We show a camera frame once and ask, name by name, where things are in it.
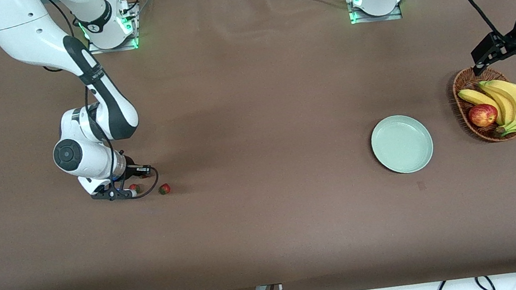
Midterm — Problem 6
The brown table cover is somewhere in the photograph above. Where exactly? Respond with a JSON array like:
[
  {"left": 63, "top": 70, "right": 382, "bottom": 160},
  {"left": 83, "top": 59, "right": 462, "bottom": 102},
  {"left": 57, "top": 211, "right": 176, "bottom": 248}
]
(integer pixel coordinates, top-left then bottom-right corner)
[{"left": 0, "top": 0, "right": 516, "bottom": 290}]

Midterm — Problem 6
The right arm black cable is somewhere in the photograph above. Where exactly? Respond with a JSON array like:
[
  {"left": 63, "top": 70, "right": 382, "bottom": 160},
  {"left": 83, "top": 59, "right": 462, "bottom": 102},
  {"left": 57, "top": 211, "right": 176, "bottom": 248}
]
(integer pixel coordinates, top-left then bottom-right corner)
[{"left": 34, "top": 0, "right": 162, "bottom": 209}]

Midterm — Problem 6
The brown wicker basket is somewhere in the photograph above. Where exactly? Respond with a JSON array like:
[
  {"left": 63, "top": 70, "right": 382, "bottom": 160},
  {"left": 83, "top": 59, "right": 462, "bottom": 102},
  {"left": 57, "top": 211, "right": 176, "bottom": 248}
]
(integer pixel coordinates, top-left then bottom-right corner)
[{"left": 449, "top": 61, "right": 516, "bottom": 148}]

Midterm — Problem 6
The light green round plate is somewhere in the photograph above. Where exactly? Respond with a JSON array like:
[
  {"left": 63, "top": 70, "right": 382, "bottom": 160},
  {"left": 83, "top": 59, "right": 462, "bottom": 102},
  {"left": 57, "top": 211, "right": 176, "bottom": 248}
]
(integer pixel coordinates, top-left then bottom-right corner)
[{"left": 367, "top": 110, "right": 437, "bottom": 178}]

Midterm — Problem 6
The red apple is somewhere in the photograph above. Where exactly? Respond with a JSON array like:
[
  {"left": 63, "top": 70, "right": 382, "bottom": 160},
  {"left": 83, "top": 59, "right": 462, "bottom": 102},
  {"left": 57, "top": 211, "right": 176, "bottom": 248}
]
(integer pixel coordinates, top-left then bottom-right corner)
[{"left": 466, "top": 101, "right": 500, "bottom": 130}]

